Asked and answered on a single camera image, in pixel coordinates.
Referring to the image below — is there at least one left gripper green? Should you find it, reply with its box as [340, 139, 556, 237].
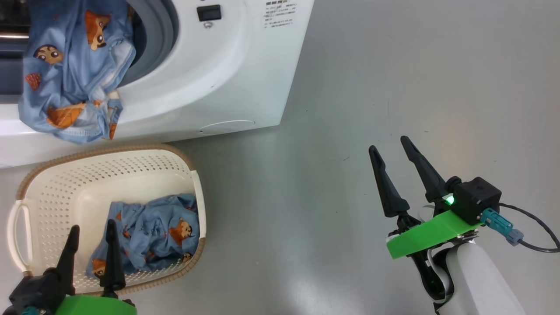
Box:
[55, 219, 137, 315]

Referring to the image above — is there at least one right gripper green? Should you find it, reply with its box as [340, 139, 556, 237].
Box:
[368, 136, 482, 259]

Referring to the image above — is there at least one blue cartoon print garment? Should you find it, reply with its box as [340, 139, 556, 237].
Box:
[85, 194, 201, 280]
[17, 0, 137, 145]

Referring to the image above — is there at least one white front-load washing machine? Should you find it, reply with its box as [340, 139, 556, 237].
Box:
[0, 0, 315, 169]

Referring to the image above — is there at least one cream perforated laundry basket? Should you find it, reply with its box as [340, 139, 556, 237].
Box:
[7, 144, 207, 296]

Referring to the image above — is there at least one round white filter cover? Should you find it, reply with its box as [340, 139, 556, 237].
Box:
[198, 120, 256, 134]

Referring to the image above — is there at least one small printed warning label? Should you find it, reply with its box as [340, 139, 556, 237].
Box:
[264, 0, 298, 29]

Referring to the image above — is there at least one teal right cable connector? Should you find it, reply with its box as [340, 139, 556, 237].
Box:
[481, 208, 513, 235]

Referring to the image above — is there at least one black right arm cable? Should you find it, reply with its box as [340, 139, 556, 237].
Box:
[498, 202, 560, 253]

